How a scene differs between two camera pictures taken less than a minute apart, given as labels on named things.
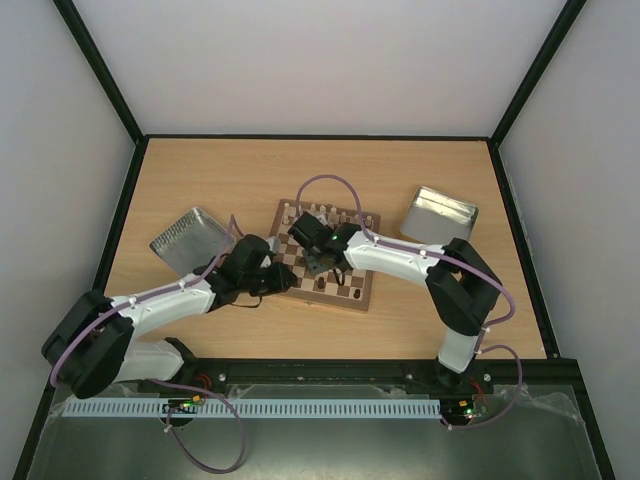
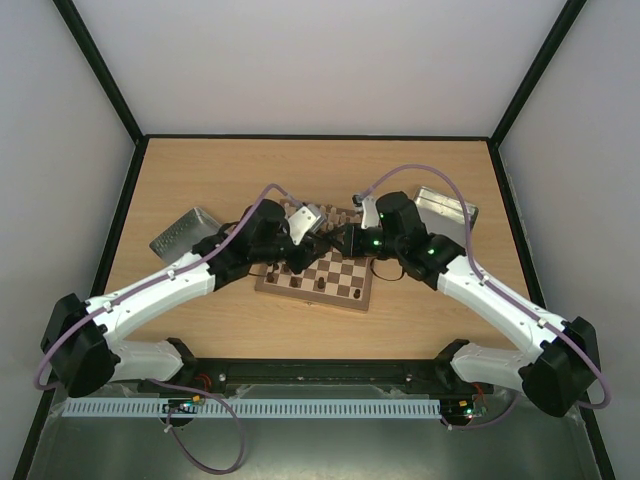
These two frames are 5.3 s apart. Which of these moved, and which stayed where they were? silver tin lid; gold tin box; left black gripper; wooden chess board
Moved: left black gripper
Stayed: wooden chess board; silver tin lid; gold tin box
